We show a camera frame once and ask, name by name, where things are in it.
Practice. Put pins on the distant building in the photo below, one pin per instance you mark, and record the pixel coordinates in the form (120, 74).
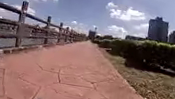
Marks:
(92, 34)

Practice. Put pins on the red stone path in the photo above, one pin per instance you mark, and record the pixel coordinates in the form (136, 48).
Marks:
(72, 70)

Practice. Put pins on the low long building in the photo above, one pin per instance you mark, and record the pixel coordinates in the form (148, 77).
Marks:
(134, 38)

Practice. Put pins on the trimmed green hedge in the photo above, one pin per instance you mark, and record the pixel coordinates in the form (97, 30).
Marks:
(155, 55)

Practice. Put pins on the tall grey tower building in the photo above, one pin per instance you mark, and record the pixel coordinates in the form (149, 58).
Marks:
(157, 29)

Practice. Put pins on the dry grass strip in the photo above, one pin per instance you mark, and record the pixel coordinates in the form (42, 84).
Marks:
(157, 87)

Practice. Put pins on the wooden post and rail fence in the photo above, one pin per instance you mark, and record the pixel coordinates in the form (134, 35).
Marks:
(20, 28)

